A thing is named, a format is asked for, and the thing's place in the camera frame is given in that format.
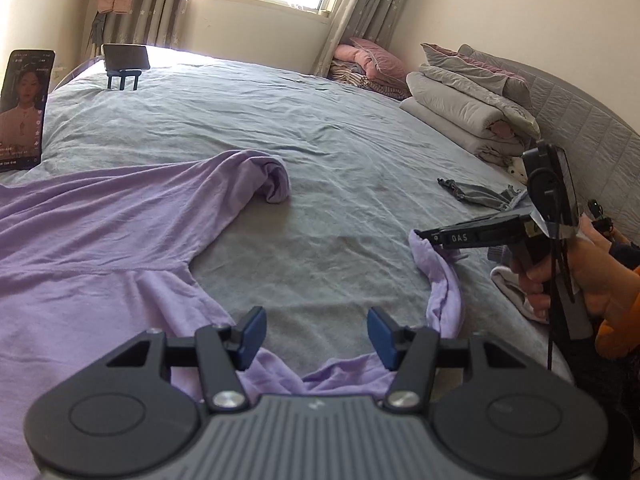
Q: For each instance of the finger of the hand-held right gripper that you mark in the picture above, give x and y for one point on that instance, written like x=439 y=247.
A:
x=465 y=237

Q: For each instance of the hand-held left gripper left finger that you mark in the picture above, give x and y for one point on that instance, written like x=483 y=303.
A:
x=252 y=335

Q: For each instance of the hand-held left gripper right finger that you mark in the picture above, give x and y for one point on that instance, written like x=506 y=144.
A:
x=382 y=337

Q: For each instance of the purple long-sleeved shirt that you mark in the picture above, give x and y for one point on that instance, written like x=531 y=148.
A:
x=100 y=240

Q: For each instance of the person's right forearm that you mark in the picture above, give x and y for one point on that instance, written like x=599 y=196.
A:
x=620 y=330

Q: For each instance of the person's right hand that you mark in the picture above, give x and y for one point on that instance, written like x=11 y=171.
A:
x=600 y=280

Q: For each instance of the white plush toy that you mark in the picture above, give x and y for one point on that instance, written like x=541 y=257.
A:
x=517 y=170

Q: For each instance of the white pink-trimmed cloth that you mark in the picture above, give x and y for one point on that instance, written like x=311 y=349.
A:
x=510 y=285

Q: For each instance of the grey quilted headboard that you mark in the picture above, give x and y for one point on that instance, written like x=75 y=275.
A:
x=575 y=95

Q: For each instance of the beige folded quilt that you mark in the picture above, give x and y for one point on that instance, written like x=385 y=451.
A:
x=450 y=125

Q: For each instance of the grey folded quilt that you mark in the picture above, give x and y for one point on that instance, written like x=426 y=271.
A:
x=460 y=100

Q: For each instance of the grey bed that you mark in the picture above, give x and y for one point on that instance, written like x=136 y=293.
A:
x=350 y=160

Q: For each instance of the grey mauve-trimmed quilt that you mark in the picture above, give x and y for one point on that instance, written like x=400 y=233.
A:
x=470 y=67

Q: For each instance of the striped folded blanket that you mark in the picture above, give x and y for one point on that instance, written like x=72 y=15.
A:
x=365 y=80

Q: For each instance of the pink folded quilt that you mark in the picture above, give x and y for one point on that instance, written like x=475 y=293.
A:
x=350 y=57

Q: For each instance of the grey star-patterned curtain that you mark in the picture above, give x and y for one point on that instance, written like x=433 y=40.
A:
x=160 y=0
x=365 y=15

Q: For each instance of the blue legged phone stand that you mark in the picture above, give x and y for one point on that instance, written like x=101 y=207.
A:
x=122 y=80

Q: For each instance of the black smartphone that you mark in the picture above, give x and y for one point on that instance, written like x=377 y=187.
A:
x=125 y=57
x=22 y=105

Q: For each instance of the dark grey hanging cloth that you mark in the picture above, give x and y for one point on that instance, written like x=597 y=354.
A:
x=96 y=27

